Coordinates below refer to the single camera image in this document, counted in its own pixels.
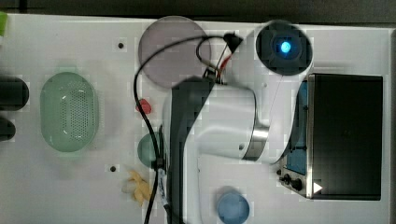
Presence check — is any green mug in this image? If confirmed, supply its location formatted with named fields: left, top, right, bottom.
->
left=137, top=132, right=166, bottom=169

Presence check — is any large red strawberry toy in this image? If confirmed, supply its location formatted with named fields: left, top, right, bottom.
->
left=135, top=99, right=152, bottom=115

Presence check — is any grey round plate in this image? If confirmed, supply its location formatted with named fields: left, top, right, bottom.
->
left=138, top=16, right=206, bottom=89

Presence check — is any green oval colander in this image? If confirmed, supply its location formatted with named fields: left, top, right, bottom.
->
left=40, top=72, right=99, bottom=152

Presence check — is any blue bowl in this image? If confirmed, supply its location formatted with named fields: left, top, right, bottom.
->
left=216, top=188, right=250, bottom=224

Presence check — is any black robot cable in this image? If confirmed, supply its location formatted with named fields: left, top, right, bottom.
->
left=133, top=32, right=244, bottom=224

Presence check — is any peeled banana toy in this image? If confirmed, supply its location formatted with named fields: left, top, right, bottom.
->
left=121, top=170, right=151, bottom=206

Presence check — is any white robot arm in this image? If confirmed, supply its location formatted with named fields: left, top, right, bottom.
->
left=163, top=21, right=313, bottom=224

